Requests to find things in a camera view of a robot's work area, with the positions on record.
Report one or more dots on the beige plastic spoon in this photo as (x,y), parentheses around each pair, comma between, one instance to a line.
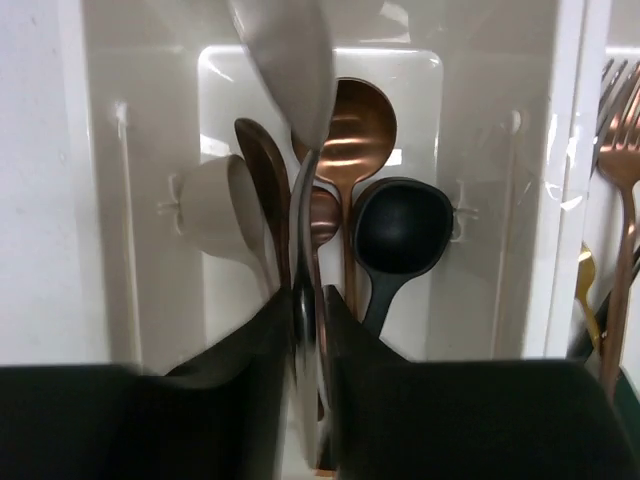
(219,212)

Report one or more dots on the black round spoon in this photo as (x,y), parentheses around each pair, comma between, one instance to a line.
(401,229)

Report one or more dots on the brown wooden spoon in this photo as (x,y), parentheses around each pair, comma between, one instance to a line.
(269,176)

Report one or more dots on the white right container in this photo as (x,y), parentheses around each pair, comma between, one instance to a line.
(631,53)

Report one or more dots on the silver ridged spoon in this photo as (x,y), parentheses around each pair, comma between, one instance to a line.
(290,46)

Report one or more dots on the thin copper bent fork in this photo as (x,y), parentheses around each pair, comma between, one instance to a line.
(618,162)

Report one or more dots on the small copper ridged spoon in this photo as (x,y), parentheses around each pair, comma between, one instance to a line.
(325,221)

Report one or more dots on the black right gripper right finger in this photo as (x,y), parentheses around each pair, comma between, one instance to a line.
(358,388)

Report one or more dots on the black fork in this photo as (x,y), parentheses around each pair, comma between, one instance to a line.
(612,75)

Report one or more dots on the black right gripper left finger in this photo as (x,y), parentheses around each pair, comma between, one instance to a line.
(230,400)

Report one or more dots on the copper round spoon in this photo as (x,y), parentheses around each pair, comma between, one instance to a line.
(362,136)

